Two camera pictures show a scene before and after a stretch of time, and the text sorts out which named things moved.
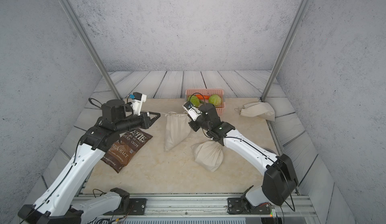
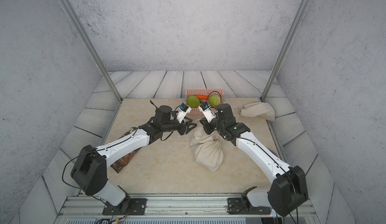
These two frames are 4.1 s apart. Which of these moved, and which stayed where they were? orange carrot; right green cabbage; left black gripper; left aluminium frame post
Moved: left black gripper
Stayed: left aluminium frame post; right green cabbage; orange carrot
